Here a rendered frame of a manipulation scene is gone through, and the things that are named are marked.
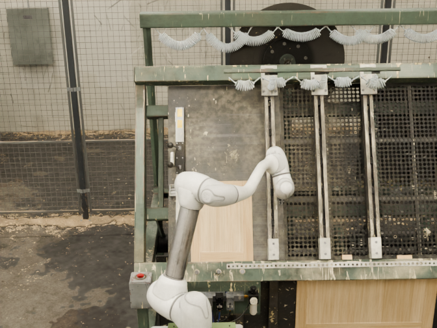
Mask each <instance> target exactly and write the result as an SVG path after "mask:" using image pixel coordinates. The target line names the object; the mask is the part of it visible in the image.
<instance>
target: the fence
mask: <svg viewBox="0 0 437 328"><path fill-rule="evenodd" d="M178 109H182V116H181V117H178ZM178 120H182V128H178ZM176 142H184V107H176ZM179 209H180V205H179V202H178V193H177V192H176V222H177V219H178V214H179Z"/></svg>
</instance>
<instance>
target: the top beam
mask: <svg viewBox="0 0 437 328"><path fill-rule="evenodd" d="M363 64H375V65H376V67H401V71H388V72H380V73H379V74H377V75H378V78H382V79H384V80H387V78H389V77H390V76H391V75H392V77H391V78H389V79H388V80H387V81H386V83H419V82H437V62H413V63H363ZM310 65H326V67H327V68H359V67H360V64H265V65H215V66H135V67H134V82H135V84H146V86H175V85H234V84H235V83H234V82H233V81H235V82H237V81H238V80H242V81H246V80H250V81H253V82H254V81H255V80H256V79H258V78H259V77H261V73H241V74H224V70H228V69H261V66H277V69H278V68H310ZM328 76H329V77H331V78H332V79H334V80H335V79H336V78H337V77H349V78H351V80H352V79H354V78H355V77H357V76H359V77H358V78H356V79H355V80H353V81H352V82H351V83H360V72H329V74H327V77H328ZM229 77H230V78H231V79H232V80H233V81H231V80H230V79H229ZM279 77H283V79H285V80H287V79H289V78H291V77H293V78H292V79H290V80H288V81H287V82H286V84H300V82H299V81H298V80H297V79H296V78H295V77H297V78H298V79H299V80H300V81H302V80H303V79H309V80H311V72H290V73H278V75H277V78H279ZM329 77H328V78H327V83H334V81H333V80H331V79H330V78H329Z"/></svg>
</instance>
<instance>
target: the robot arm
mask: <svg viewBox="0 0 437 328"><path fill-rule="evenodd" d="M265 171H266V172H267V173H269V174H271V176H272V180H273V184H274V190H275V194H276V196H277V199H279V200H278V202H279V203H280V204H284V199H287V198H289V197H291V196H292V194H293V193H294V190H295V186H294V183H293V181H292V178H291V175H290V172H289V165H288V162H287V158H286V156H285V153H284V151H283V150H282V149H281V148H280V147H279V146H272V147H270V148H269V149H268V150H267V153H266V157H265V159H264V160H262V161H260V162H259V163H258V164H257V166H256V168H255V169H254V171H253V173H252V174H251V176H250V178H249V179H248V181H247V183H246V184H245V185H244V186H238V185H232V184H224V183H222V182H219V181H217V180H214V179H212V178H210V177H208V176H206V175H204V174H201V173H199V172H182V173H180V174H179V175H177V177H176V179H175V182H174V187H175V190H176V192H177V193H178V202H179V205H180V209H179V214H178V219H177V223H176V228H175V231H174V237H173V240H172V245H171V248H170V254H169V257H168V262H167V265H166V271H165V273H163V274H162V275H161V276H160V277H159V278H158V280H157V281H155V282H153V283H152V284H151V285H150V287H149V288H148V291H147V300H148V302H149V304H150V306H151V307H152V308H153V309H154V310H155V311H156V312H157V313H159V314H160V315H162V316H163V317H165V318H167V319H168V320H171V321H173V322H174V323H175V324H176V325H177V326H178V328H212V311H211V305H210V302H209V300H208V298H207V297H206V296H205V295H204V294H203V293H201V292H196V291H191V292H188V289H187V281H186V280H185V277H184V276H185V270H186V267H187V262H188V259H189V254H190V250H191V245H192V240H193V237H194V231H195V228H196V223H197V220H198V215H199V211H200V210H201V209H202V208H203V207H204V204H206V205H208V206H212V207H221V206H229V205H231V204H235V203H237V202H239V201H242V200H244V199H247V198H248V197H250V196H251V195H252V194H253V193H254V192H255V190H256V189H257V187H258V184H259V182H260V180H261V178H262V176H263V174H264V172H265Z"/></svg>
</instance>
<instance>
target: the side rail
mask: <svg viewBox="0 0 437 328"><path fill-rule="evenodd" d="M146 97H147V89H146V86H145V85H135V240H134V263H144V262H146Z"/></svg>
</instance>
